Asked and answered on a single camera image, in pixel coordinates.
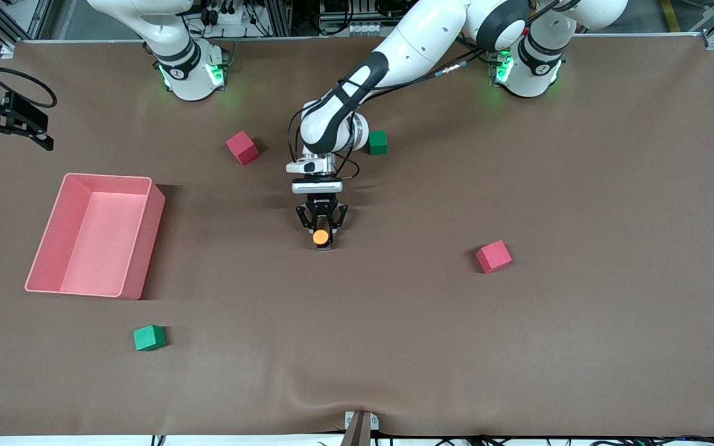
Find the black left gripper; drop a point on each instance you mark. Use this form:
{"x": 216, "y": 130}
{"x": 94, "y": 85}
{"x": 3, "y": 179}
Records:
{"x": 321, "y": 206}

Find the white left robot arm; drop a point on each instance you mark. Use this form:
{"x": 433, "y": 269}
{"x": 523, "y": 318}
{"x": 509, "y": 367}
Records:
{"x": 425, "y": 37}

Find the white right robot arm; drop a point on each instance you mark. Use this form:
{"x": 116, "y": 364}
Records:
{"x": 183, "y": 74}

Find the green foam cube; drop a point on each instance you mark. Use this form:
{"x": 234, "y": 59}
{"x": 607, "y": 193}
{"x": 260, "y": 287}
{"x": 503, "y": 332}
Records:
{"x": 379, "y": 142}
{"x": 149, "y": 338}

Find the pink foam cube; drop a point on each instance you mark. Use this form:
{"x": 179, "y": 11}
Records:
{"x": 493, "y": 257}
{"x": 242, "y": 147}

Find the brown table cover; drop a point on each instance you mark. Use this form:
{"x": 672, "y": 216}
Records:
{"x": 357, "y": 322}

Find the pink plastic tray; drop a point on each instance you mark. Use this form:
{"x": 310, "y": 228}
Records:
{"x": 103, "y": 241}

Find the white terminal block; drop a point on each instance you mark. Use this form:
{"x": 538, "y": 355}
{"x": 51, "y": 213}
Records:
{"x": 357, "y": 28}

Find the white power strip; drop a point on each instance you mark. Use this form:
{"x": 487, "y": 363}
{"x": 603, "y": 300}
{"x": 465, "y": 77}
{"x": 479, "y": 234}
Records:
{"x": 227, "y": 17}

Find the metal table clamp bracket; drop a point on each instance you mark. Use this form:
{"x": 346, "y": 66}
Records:
{"x": 357, "y": 430}

